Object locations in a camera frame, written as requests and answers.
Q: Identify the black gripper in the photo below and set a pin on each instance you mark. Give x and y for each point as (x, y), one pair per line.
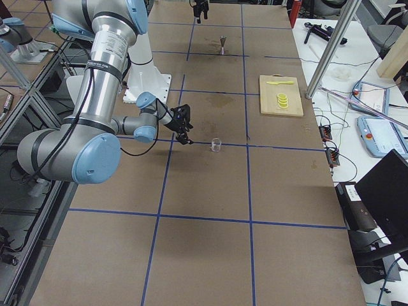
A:
(201, 4)
(174, 125)

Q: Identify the steel double jigger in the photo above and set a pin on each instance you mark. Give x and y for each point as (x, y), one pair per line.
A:
(222, 42)

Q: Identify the clear glass cup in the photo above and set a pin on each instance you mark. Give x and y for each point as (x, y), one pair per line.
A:
(216, 145)

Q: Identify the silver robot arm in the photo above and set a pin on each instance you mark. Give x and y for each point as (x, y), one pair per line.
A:
(86, 148)

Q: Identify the wooden cutting board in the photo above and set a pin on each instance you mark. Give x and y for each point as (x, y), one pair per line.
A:
(269, 101)

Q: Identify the lemon slice two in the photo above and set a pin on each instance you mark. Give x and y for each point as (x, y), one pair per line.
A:
(282, 99)

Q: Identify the yellow plastic knife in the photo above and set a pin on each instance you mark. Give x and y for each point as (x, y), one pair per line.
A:
(280, 82)

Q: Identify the white plastic chair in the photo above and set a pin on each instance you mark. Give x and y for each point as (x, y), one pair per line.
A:
(77, 88)

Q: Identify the upper blue teach pendant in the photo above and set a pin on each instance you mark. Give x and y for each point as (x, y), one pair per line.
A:
(372, 95)

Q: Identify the blue teach pendant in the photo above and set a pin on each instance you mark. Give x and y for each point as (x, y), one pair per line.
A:
(380, 136)
(372, 95)

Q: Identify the lower blue teach pendant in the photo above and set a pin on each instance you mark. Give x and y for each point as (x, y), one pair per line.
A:
(380, 136)

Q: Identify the black monitor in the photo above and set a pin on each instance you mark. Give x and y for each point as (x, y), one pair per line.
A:
(383, 190)

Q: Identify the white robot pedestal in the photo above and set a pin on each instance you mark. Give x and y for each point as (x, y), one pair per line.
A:
(143, 75)

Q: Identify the aluminium frame post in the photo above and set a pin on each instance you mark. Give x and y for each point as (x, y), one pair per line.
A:
(340, 28)

